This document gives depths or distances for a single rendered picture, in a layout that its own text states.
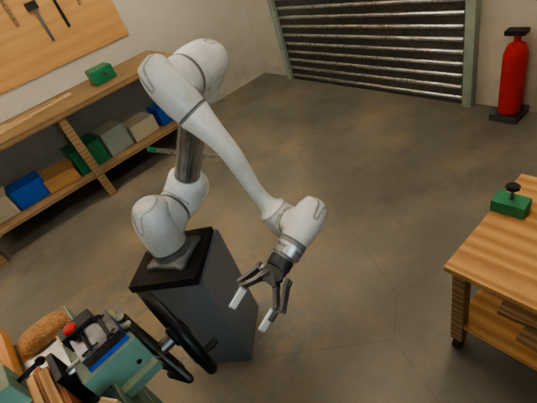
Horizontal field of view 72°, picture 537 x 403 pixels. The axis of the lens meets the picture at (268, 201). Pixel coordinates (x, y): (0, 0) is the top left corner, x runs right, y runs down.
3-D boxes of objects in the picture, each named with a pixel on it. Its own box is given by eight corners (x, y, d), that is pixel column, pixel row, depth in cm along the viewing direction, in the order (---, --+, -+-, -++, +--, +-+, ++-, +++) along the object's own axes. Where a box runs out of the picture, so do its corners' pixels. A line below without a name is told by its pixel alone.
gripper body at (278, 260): (268, 247, 113) (252, 273, 111) (288, 257, 107) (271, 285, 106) (280, 256, 118) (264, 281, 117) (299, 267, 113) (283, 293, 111)
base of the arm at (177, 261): (159, 239, 165) (153, 230, 162) (201, 237, 157) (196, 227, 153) (139, 270, 152) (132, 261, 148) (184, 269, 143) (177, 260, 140)
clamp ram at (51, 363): (110, 373, 85) (87, 353, 79) (81, 400, 82) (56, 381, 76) (96, 351, 91) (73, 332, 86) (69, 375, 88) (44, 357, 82)
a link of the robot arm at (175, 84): (192, 108, 95) (217, 85, 104) (137, 53, 90) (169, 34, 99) (170, 133, 104) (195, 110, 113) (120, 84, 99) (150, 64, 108)
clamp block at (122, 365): (155, 357, 89) (136, 337, 84) (106, 404, 83) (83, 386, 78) (129, 325, 99) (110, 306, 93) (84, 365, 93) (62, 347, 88)
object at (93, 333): (129, 337, 84) (117, 325, 81) (87, 377, 79) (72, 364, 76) (108, 309, 93) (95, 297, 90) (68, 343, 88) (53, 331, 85)
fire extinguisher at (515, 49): (529, 111, 259) (542, 22, 222) (515, 125, 252) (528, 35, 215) (501, 107, 271) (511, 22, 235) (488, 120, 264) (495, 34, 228)
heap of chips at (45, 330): (72, 323, 101) (64, 316, 99) (23, 364, 95) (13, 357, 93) (62, 308, 107) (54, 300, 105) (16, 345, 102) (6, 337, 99)
